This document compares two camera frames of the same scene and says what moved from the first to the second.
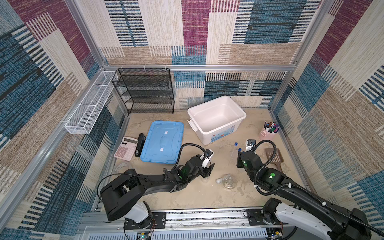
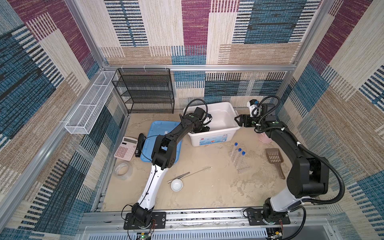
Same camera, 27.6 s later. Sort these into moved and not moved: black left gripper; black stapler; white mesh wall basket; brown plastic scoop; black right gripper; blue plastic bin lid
Moved: black right gripper; black left gripper
Not moved: brown plastic scoop; white mesh wall basket; black stapler; blue plastic bin lid
